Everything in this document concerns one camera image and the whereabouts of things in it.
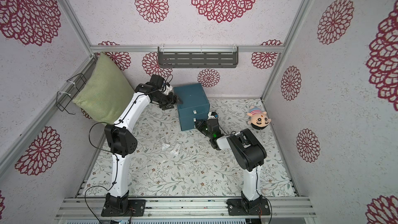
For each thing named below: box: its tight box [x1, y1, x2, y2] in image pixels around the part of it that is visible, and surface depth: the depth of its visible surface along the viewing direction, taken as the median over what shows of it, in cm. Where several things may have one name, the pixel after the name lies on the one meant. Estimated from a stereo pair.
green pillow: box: [72, 52, 136, 124], surface depth 81 cm
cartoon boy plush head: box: [246, 105, 272, 130], surface depth 100 cm
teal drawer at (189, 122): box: [179, 114, 209, 132], surface depth 96 cm
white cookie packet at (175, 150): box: [169, 143, 182, 156], surface depth 94 cm
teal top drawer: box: [177, 103, 211, 118], surface depth 91 cm
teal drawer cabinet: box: [173, 82, 210, 132], surface depth 94 cm
